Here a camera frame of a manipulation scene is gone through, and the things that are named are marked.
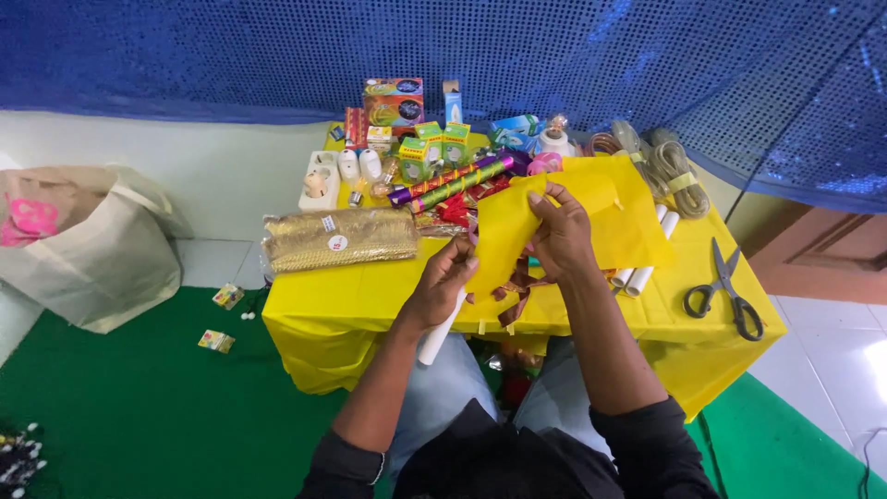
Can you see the pink tape dispenser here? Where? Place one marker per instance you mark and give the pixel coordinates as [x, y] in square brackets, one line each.
[544, 163]

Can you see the red tassel bundle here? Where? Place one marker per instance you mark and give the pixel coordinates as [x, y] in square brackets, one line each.
[461, 206]

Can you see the green carpet mat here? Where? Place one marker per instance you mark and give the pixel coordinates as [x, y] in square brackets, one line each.
[173, 409]

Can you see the amber glass bulb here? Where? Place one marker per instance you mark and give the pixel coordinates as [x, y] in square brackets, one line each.
[384, 179]

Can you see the person's left hand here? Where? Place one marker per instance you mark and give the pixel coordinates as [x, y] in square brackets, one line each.
[436, 287]

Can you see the red striped box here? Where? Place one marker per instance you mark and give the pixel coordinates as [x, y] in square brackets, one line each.
[355, 128]

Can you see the brown wooden door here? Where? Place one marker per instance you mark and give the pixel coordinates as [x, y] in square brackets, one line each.
[824, 256]

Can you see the gold lace trim packet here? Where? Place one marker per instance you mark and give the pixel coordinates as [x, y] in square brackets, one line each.
[339, 239]

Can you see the beige tote bag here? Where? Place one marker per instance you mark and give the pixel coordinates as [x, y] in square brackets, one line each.
[97, 263]

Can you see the white paper roll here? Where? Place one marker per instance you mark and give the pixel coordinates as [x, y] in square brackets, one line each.
[623, 276]
[438, 336]
[644, 274]

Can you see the green bulb box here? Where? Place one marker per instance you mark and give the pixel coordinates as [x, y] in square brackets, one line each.
[429, 137]
[413, 161]
[456, 144]

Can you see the blue white carton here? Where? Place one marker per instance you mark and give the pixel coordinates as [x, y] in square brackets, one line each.
[516, 133]

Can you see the yellow paper sheet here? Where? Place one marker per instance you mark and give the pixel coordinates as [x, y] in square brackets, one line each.
[623, 222]

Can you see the blue sequin curtain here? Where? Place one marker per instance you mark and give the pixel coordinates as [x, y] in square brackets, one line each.
[277, 55]

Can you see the brown satin ribbon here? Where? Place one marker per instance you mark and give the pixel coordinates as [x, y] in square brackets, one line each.
[518, 291]

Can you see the yellow tablecloth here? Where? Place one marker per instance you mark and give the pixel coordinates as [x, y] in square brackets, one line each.
[360, 312]

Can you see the small yellow packet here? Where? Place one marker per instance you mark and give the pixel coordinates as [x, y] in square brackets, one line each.
[215, 341]
[227, 296]

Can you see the person's blue jeans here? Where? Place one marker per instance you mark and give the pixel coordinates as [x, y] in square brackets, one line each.
[443, 395]

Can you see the small yellow white box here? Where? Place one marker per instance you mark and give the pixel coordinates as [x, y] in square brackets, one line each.
[379, 140]

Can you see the purple foil party tube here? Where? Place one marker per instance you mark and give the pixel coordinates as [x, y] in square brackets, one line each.
[443, 179]

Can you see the shiny wrapped bundle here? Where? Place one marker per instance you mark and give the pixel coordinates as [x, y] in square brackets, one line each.
[516, 371]

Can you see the colourful disco lamp box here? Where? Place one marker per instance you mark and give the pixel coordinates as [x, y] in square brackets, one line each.
[393, 100]

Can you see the tall blue white box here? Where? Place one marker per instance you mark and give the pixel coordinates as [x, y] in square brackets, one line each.
[453, 104]

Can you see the person's right hand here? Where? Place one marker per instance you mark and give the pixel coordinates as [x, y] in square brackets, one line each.
[568, 239]

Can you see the small clear bulb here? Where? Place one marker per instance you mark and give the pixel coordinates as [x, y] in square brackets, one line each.
[355, 195]

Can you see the person's black shirt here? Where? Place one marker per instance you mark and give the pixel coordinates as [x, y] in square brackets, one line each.
[499, 457]

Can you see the white lamp socket with bulb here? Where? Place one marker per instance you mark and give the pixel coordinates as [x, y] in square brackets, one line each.
[556, 138]

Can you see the white power strip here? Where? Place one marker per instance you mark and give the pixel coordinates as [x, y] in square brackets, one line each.
[315, 197]

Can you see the green foil party tube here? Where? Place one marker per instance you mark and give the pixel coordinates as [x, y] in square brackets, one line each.
[457, 187]

